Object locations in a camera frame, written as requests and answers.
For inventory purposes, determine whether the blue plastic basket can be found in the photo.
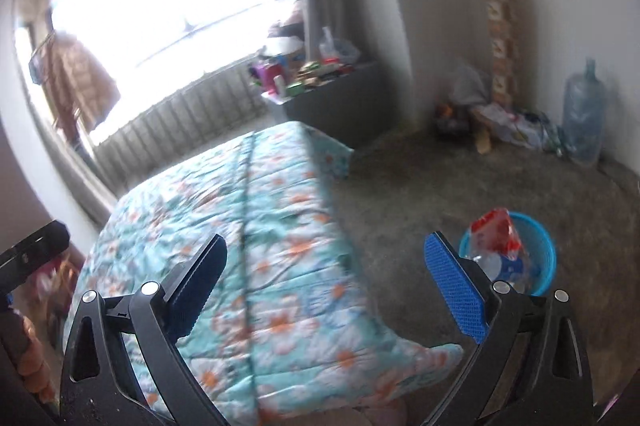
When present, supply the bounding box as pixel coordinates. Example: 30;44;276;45
459;212;557;297

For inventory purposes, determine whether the floral quilt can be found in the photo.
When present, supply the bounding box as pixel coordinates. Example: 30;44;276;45
75;121;463;426

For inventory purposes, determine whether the large clear water bottle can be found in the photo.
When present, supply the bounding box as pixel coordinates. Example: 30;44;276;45
562;58;608;167

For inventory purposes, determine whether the red and white plastic bag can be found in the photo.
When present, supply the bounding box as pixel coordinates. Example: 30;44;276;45
470;207;526;267

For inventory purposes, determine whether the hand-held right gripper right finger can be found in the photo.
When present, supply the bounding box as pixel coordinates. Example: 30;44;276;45
422;231;596;426

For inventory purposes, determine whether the pile of mixed packaging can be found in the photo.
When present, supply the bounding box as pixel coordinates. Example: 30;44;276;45
435;101;563;154

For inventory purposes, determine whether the person's left hand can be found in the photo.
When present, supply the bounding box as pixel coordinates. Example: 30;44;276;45
15;313;56;404

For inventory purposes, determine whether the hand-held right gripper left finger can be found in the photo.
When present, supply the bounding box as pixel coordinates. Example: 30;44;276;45
60;233;231;426

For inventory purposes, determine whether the beige puffer jacket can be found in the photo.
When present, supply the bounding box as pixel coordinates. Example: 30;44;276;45
42;31;122;142

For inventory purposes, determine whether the grey cabinet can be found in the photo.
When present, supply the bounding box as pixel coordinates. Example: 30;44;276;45
262;61;381;149

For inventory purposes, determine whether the metal window railing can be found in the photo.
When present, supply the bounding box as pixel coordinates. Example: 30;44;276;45
92;71;281;177

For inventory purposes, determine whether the tall printed cardboard box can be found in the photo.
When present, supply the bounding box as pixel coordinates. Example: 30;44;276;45
481;0;516;107

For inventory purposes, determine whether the grey plastic bag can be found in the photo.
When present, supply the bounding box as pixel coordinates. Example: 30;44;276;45
450;65;493;107

